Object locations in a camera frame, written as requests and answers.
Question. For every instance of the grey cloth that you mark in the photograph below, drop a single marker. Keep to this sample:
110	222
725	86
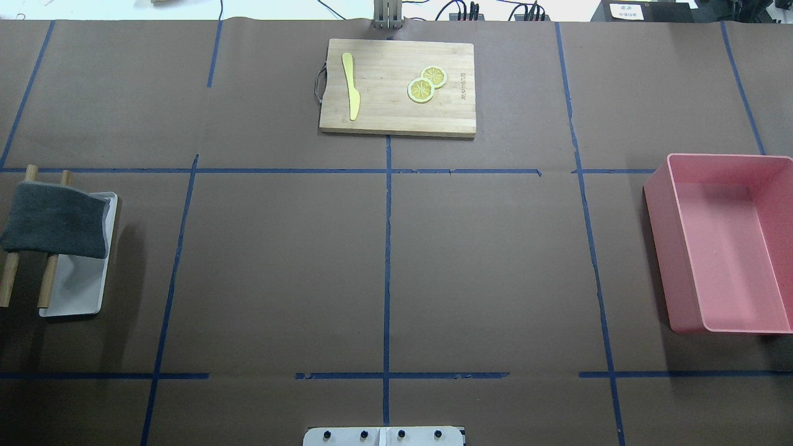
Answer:
56	219

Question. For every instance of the yellow plastic knife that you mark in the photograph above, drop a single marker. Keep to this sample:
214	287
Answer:
354	96

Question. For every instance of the lemon slice rear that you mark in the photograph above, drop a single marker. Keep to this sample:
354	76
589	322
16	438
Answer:
436	75

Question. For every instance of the bamboo cutting board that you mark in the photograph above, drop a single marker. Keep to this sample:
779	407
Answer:
383	69

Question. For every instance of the white rack tray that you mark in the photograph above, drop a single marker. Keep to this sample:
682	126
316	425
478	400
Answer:
79	282

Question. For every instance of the pink plastic bin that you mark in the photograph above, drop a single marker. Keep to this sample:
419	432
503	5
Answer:
722	228

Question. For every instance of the black box device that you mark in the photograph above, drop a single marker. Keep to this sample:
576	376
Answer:
643	11

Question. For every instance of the wooden rod outer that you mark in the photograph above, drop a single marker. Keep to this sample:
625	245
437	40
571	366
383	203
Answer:
12	257

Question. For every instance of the aluminium frame post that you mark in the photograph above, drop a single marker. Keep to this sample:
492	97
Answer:
388	14

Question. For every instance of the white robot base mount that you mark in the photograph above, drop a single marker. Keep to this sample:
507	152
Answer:
385	435

